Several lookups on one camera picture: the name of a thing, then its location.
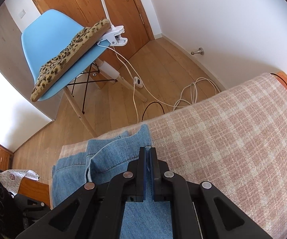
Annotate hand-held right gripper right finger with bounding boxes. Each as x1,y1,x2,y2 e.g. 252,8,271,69
150,147,273,239

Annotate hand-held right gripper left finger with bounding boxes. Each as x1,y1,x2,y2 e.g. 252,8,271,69
15,147,149,239

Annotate blue denim pants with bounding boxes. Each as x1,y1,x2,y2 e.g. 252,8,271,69
49,124,174,239

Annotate pink plaid blanket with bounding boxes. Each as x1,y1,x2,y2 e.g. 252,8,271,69
59,73,287,239

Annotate wooden side table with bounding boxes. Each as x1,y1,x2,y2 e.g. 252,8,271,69
16,176,52,208

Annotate white power adapter box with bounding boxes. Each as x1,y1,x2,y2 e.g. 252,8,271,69
97,60,120,82

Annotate black plastic equipment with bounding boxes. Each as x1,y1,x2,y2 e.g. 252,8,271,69
13,194,52,228

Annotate white printed cloth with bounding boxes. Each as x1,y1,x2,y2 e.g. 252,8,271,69
0,169,40,197

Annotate leopard print cushion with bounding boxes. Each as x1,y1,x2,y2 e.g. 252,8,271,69
30,19,110,102

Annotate wooden slatted cabinet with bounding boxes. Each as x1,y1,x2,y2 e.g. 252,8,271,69
0,141,14,173

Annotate white clamp lamp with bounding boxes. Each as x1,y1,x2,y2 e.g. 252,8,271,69
97,0,128,48

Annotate wooden door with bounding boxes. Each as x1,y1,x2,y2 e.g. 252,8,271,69
24,0,156,90

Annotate light blue shell chair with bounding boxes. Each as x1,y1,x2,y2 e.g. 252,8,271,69
21,9,147,138

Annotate black cable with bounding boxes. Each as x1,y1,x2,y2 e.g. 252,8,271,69
141,101,166,123

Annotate white power cable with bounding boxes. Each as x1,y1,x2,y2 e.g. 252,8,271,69
106,45,220,124

